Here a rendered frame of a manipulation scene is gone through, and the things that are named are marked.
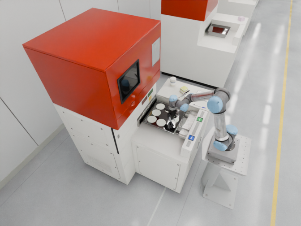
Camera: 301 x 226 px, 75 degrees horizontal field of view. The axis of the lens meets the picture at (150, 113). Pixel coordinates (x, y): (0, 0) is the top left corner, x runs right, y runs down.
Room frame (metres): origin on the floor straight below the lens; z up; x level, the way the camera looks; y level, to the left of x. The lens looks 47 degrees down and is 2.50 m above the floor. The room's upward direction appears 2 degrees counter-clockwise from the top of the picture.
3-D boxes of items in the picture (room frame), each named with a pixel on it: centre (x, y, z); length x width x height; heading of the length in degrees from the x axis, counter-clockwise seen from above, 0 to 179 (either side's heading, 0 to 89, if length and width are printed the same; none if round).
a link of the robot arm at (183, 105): (1.29, -0.30, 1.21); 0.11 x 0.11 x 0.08; 47
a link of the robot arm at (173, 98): (1.34, -0.22, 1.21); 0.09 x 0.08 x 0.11; 47
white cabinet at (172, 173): (1.46, -0.29, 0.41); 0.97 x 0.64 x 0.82; 151
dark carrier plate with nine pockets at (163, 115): (1.44, -0.16, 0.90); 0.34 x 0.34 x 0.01; 61
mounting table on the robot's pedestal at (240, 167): (1.06, -0.74, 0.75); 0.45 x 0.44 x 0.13; 64
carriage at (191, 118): (1.33, -0.40, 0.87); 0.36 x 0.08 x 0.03; 151
